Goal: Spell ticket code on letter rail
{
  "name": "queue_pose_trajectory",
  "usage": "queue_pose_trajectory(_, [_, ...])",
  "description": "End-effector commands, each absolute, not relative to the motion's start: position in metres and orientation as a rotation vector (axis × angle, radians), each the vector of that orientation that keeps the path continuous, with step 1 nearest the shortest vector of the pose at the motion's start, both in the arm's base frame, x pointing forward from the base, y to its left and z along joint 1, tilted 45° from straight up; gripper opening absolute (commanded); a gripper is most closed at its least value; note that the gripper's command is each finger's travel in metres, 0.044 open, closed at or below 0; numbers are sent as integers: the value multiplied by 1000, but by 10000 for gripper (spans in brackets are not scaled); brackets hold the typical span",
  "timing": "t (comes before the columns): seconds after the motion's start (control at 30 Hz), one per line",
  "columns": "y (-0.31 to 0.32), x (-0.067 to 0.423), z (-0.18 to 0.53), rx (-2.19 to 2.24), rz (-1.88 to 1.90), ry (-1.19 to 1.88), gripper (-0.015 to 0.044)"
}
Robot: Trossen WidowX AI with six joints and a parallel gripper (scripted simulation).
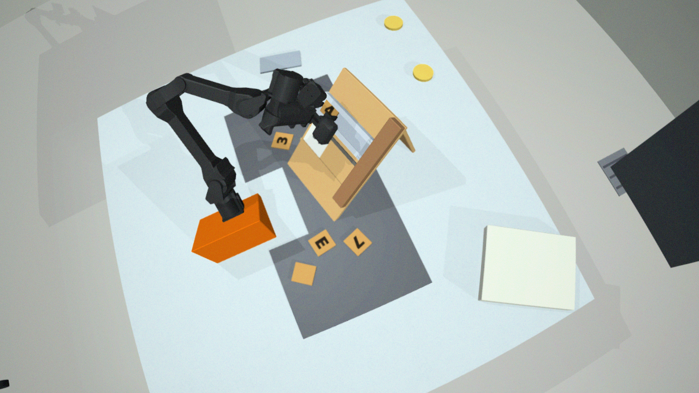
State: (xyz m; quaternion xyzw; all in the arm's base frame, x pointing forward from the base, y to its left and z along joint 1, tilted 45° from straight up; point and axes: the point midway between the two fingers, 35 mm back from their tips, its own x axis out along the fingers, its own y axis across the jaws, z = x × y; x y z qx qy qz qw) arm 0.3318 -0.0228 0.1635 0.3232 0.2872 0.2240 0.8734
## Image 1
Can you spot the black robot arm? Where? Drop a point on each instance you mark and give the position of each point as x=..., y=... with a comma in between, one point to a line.
x=218, y=174

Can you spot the yellow round disc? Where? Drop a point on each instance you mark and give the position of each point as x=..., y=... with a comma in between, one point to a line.
x=423, y=73
x=393, y=23

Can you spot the white paper ticket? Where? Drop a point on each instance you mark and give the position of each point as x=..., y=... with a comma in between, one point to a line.
x=313, y=143

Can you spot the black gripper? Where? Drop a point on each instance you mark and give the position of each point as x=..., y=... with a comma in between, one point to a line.
x=325, y=125

